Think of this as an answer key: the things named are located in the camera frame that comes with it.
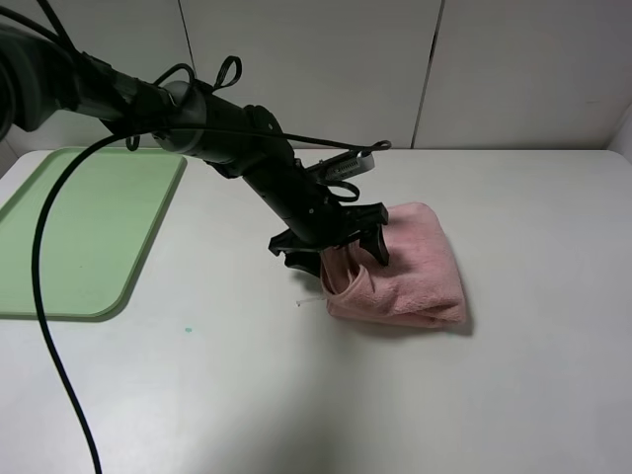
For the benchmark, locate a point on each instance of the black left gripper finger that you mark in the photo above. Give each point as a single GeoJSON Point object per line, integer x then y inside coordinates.
{"type": "Point", "coordinates": [307, 262]}
{"type": "Point", "coordinates": [372, 241]}

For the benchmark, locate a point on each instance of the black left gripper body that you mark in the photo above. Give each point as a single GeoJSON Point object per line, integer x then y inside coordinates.
{"type": "Point", "coordinates": [317, 216]}

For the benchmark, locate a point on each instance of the pink terry towel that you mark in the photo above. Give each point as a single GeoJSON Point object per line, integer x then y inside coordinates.
{"type": "Point", "coordinates": [419, 288]}

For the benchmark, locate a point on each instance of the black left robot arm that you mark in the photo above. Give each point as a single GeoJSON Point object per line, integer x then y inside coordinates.
{"type": "Point", "coordinates": [42, 73]}

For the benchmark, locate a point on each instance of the green plastic tray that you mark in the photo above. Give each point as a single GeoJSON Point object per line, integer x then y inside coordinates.
{"type": "Point", "coordinates": [97, 235]}

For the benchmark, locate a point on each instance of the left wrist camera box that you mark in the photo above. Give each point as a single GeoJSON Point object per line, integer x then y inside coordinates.
{"type": "Point", "coordinates": [341, 167]}

